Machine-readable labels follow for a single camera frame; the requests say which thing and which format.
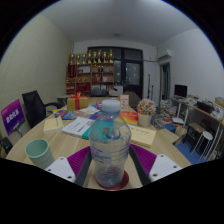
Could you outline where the yellow gift box red ribbon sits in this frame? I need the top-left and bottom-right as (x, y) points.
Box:
(66, 92), (90, 112)

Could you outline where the purple sign board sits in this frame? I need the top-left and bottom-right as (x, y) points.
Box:
(0, 98), (26, 136)

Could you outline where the cluttered wooden side desk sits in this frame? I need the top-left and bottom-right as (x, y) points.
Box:
(169, 96), (224, 161)

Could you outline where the black framed glass door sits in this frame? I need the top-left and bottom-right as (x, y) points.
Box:
(87, 46), (144, 99)

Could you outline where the orange book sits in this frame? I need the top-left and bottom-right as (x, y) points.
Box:
(119, 110), (139, 125)

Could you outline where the teal book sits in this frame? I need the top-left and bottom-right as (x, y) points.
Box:
(81, 126), (93, 140)

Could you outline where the potted pink flower plant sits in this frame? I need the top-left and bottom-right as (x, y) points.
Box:
(136, 98), (157, 128)

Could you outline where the red shelf unit with trophies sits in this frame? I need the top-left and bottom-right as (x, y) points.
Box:
(65, 49), (116, 96)

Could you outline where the flat round red coaster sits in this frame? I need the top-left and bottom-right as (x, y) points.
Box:
(96, 170), (130, 191)

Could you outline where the pale green cup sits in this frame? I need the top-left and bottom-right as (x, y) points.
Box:
(24, 138), (55, 170)

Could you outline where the black computer monitor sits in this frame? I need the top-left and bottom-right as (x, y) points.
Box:
(174, 83), (189, 99)

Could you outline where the white air conditioner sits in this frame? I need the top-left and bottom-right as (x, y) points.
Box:
(156, 48), (173, 62)

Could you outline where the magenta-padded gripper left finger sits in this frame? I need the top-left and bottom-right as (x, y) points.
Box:
(44, 145), (94, 188)

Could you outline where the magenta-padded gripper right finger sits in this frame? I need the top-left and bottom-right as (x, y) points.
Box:
(129, 143), (183, 186)

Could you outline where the white round stool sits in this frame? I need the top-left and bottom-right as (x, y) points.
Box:
(191, 130), (214, 156)

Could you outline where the pale yellow book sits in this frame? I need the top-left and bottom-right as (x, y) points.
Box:
(42, 116), (64, 135)
(128, 123), (157, 149)

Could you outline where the black office chair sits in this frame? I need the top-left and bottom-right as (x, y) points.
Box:
(21, 89), (66, 129)

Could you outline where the clear plastic water bottle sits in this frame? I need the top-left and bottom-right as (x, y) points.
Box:
(88, 99), (132, 189)

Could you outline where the white printed booklet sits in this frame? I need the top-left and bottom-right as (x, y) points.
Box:
(60, 116), (96, 138)

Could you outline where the blue colourful booklet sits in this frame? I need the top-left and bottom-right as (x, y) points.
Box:
(54, 109), (88, 121)

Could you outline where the small round side table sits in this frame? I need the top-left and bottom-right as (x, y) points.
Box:
(56, 94), (73, 107)

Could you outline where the small orange carton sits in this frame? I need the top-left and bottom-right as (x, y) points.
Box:
(118, 94), (130, 112)

